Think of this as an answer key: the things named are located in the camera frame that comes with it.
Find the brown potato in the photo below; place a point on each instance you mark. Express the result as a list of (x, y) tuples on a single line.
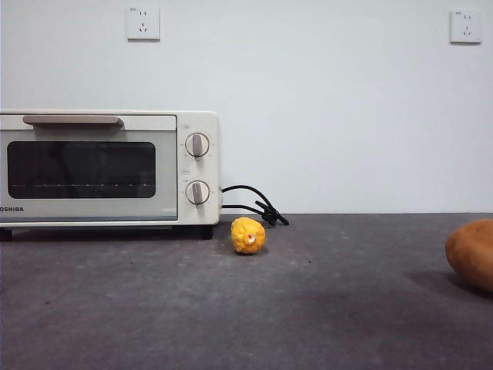
[(473, 250)]

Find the beige oven knob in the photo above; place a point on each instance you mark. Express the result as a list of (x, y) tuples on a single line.
[(197, 145), (197, 192)]

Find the cream toaster oven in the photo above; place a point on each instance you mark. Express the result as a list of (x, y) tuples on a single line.
[(200, 115)]

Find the yellow corn cob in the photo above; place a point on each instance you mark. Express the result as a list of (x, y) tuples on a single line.
[(242, 233)]

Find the white wall socket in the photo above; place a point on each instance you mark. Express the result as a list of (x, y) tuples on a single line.
[(465, 27), (143, 24)]

